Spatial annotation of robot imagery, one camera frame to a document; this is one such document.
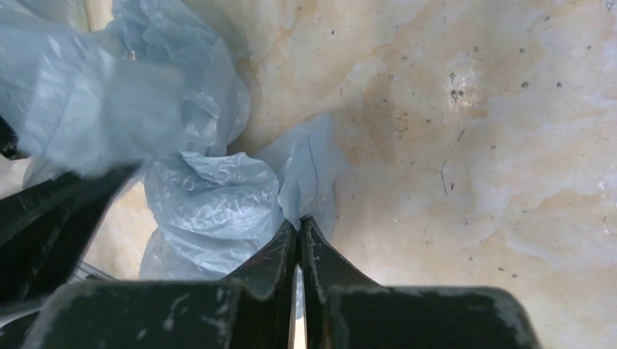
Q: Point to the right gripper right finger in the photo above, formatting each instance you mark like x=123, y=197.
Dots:
x=344, y=308

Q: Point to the light blue plastic bag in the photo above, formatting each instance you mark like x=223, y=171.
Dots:
x=158, y=88

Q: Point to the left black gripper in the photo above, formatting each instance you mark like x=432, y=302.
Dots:
x=45, y=231

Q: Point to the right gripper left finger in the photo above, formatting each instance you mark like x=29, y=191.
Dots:
x=252, y=307

